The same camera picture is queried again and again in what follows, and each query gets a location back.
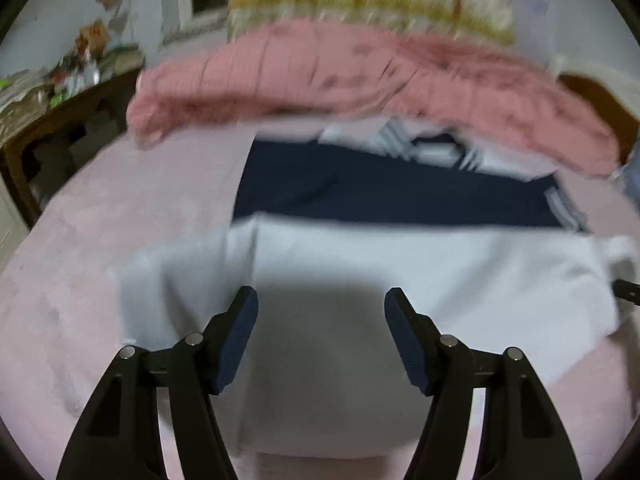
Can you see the clutter pile on table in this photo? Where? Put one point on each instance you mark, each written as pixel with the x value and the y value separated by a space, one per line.
pixel 75 72

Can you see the blue cloth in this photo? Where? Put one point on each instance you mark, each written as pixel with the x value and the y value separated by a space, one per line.
pixel 631 170

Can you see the wooden side table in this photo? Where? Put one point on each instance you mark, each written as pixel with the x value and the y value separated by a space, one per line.
pixel 55 120

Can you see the pink plaid quilt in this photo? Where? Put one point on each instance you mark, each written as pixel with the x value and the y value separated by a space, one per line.
pixel 350 75

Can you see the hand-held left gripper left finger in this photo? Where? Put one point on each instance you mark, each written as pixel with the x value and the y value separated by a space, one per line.
pixel 240 330

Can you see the brown headboard with white trim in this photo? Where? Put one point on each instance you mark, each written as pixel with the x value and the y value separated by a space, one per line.
pixel 600 95

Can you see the white and navy striped jacket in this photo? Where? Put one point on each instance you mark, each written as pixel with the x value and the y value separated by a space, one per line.
pixel 400 270

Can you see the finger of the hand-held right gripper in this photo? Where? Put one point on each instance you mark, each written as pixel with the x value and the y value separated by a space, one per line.
pixel 627 291

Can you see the pink bed sheet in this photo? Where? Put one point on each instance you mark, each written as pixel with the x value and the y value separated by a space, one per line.
pixel 60 310

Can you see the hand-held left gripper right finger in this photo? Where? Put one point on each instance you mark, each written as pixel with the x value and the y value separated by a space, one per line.
pixel 407 340

